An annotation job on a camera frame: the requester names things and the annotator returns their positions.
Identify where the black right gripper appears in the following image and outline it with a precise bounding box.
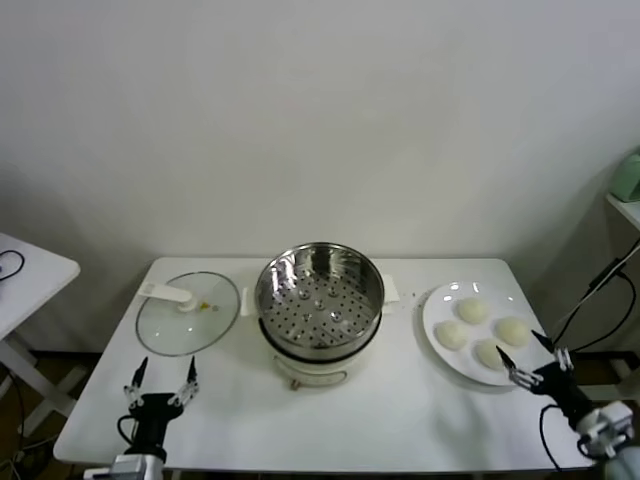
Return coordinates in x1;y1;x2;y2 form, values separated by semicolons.
495;329;595;432

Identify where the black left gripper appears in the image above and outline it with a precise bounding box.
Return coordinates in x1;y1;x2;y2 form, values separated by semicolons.
123;355;201;455

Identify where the white steamed baozi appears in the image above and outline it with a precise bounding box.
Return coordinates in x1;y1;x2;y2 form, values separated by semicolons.
473;338;512;370
455;297;490;325
433;320;470;350
493;316;531;347

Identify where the perforated steel steamer basket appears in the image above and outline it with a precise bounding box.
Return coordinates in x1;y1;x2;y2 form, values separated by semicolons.
240;242;401;350

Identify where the white round plate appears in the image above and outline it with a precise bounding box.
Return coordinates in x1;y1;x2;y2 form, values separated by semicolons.
421;281;544;387

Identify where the white electric cooker pot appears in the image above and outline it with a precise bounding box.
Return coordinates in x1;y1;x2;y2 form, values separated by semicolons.
257;304;396;392

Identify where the white folding side table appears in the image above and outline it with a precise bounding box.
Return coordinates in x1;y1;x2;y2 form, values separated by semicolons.
0;232;104;439

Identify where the white shelf board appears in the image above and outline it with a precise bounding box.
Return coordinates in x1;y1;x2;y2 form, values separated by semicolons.
605;192;640;226

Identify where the pale green appliance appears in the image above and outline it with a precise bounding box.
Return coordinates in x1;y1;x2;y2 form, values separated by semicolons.
610;153;640;204

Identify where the glass lid white handle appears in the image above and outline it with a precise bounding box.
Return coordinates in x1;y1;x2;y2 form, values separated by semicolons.
134;270;242;357

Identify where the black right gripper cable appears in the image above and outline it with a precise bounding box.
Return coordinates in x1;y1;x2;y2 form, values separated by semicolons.
538;403;569;472

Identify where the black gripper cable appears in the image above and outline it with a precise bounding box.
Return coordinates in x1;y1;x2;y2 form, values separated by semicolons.
117;416;137;454
538;403;569;472

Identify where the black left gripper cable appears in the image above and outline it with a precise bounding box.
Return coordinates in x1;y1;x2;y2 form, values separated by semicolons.
117;416;137;454

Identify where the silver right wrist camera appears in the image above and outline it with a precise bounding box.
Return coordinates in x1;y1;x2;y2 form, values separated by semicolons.
577;402;635;459

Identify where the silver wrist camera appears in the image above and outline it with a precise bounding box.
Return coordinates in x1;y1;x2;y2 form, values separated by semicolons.
83;453;151;480
577;402;635;459

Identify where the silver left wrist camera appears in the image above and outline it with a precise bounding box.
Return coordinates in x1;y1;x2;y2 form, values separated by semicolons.
83;453;151;480

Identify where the black power cable with plug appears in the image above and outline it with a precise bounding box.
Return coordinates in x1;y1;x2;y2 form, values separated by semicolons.
549;238;640;354

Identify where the thin black looped cable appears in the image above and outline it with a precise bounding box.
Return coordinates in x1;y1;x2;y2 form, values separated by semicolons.
0;249;26;284

